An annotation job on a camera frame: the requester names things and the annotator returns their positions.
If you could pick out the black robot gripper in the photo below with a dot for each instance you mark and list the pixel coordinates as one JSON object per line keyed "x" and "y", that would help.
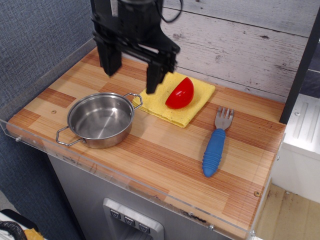
{"x": 136, "y": 30}

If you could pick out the blue handled metal fork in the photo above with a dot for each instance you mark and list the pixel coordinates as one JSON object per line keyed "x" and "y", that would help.
{"x": 214, "y": 149}

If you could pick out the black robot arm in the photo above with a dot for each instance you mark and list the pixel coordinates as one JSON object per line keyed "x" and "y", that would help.
{"x": 136, "y": 31}

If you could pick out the yellow folded cloth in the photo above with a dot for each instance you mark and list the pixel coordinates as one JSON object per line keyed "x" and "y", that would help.
{"x": 154, "y": 104}

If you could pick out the red plastic half tomato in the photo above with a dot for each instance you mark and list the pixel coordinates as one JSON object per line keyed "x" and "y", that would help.
{"x": 182, "y": 95}

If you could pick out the stainless steel pot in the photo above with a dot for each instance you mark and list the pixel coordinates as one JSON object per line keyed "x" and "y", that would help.
{"x": 102, "y": 120}

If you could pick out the clear acrylic table guard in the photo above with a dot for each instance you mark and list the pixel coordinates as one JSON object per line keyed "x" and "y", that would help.
{"x": 158, "y": 160}

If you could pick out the silver toy fridge cabinet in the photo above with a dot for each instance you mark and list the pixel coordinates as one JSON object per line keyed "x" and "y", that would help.
{"x": 86, "y": 193}

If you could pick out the silver dispenser button panel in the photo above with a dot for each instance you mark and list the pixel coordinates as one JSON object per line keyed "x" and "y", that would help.
{"x": 132, "y": 221}

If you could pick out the white ridged toy sink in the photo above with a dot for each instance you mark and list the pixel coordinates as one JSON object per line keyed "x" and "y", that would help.
{"x": 297, "y": 166}

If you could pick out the yellow black object at corner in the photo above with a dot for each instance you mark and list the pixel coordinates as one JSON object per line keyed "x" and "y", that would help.
{"x": 14, "y": 226}

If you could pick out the dark right upright post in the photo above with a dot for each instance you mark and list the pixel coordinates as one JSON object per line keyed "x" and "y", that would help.
{"x": 303, "y": 67}

